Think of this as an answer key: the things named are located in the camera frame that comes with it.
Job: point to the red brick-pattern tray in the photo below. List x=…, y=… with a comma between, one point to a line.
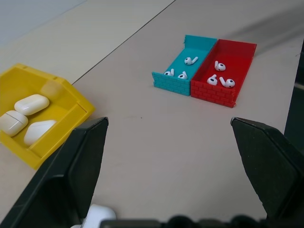
x=225, y=71

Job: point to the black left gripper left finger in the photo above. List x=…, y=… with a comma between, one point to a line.
x=66, y=175

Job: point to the yellow plastic bin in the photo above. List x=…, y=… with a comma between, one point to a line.
x=69, y=104

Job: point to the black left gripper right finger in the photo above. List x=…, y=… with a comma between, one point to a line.
x=268, y=166

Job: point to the teal brick-pattern tray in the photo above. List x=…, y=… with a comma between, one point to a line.
x=183, y=69

